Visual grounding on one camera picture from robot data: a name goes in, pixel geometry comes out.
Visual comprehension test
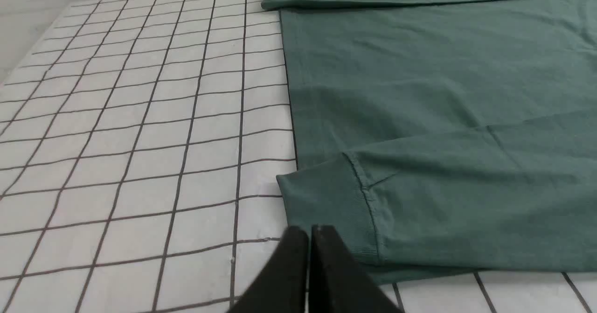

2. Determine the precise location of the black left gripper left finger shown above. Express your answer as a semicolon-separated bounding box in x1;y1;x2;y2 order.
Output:
229;226;309;313

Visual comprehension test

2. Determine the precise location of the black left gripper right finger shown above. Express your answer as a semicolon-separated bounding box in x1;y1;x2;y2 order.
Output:
309;225;403;313

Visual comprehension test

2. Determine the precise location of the green long-sleeved shirt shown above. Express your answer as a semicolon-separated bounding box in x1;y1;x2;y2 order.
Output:
261;0;597;283

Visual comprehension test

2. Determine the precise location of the white grid tablecloth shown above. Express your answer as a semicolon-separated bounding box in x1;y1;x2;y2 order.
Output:
1;0;596;313

